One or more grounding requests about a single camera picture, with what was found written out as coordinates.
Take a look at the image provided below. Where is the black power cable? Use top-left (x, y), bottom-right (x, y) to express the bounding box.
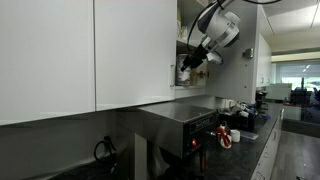
top-left (93, 135), bottom-right (118, 174)

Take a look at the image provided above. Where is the yellow container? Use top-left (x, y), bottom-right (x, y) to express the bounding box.
top-left (190, 68), bottom-right (198, 86)

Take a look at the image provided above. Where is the stainless steel coffee machine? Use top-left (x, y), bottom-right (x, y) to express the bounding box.
top-left (116, 101), bottom-right (215, 180)

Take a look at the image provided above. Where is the white cupboard door with handle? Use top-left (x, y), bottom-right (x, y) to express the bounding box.
top-left (207, 0), bottom-right (259, 103)

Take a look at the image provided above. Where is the clear plastic container lid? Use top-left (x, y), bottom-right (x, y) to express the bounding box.
top-left (239, 130), bottom-right (259, 140)

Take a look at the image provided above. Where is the white sugar canister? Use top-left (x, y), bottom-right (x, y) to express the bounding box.
top-left (176, 54), bottom-right (191, 86)

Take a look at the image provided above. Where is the white mug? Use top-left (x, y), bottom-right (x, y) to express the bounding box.
top-left (231, 129), bottom-right (240, 143)

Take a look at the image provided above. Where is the white cupboard door far left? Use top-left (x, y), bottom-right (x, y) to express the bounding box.
top-left (0, 0), bottom-right (95, 125)

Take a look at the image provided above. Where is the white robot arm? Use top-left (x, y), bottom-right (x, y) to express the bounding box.
top-left (180, 0), bottom-right (241, 71)

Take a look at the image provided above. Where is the black organizer tray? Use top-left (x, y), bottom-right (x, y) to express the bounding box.
top-left (219, 111), bottom-right (257, 132)

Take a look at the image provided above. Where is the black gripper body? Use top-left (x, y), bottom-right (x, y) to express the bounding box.
top-left (185, 45), bottom-right (208, 69)

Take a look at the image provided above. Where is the red handled tap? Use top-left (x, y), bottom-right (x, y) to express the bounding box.
top-left (216, 127), bottom-right (231, 149)

